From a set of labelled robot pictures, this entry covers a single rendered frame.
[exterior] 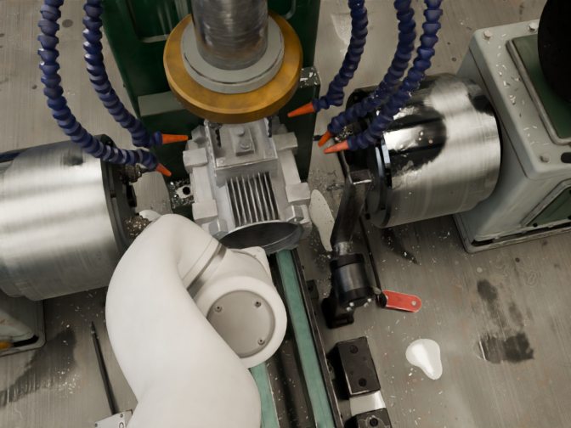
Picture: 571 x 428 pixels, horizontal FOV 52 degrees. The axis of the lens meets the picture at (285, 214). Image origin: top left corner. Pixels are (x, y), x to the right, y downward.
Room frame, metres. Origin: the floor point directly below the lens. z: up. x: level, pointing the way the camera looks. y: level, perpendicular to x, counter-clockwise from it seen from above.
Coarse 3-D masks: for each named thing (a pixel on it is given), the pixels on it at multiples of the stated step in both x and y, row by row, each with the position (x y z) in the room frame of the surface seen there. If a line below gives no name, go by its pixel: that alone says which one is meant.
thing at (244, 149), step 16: (208, 128) 0.49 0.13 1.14; (224, 128) 0.51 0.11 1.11; (240, 128) 0.50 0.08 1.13; (256, 128) 0.51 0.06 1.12; (208, 144) 0.48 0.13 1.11; (224, 144) 0.48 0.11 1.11; (240, 144) 0.47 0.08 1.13; (256, 144) 0.48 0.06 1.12; (272, 144) 0.47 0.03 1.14; (224, 160) 0.43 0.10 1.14; (240, 160) 0.45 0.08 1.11; (256, 160) 0.43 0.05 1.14; (272, 160) 0.44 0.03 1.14; (224, 176) 0.42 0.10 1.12; (240, 176) 0.42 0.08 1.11; (256, 176) 0.43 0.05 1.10; (272, 176) 0.44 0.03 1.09
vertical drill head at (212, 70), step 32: (192, 0) 0.46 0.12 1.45; (224, 0) 0.44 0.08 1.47; (256, 0) 0.46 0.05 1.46; (192, 32) 0.50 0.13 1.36; (224, 32) 0.44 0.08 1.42; (256, 32) 0.46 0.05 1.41; (288, 32) 0.52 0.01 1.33; (192, 64) 0.45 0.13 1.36; (224, 64) 0.44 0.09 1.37; (256, 64) 0.45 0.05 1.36; (288, 64) 0.47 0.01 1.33; (192, 96) 0.41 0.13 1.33; (224, 96) 0.42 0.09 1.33; (256, 96) 0.42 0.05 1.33; (288, 96) 0.44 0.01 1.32
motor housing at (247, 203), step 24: (192, 144) 0.51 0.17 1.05; (192, 168) 0.46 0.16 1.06; (288, 168) 0.47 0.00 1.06; (216, 192) 0.41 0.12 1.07; (240, 192) 0.40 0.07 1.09; (264, 192) 0.41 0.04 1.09; (240, 216) 0.36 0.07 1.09; (264, 216) 0.36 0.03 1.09; (240, 240) 0.38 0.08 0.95; (264, 240) 0.38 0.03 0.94; (288, 240) 0.37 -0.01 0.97
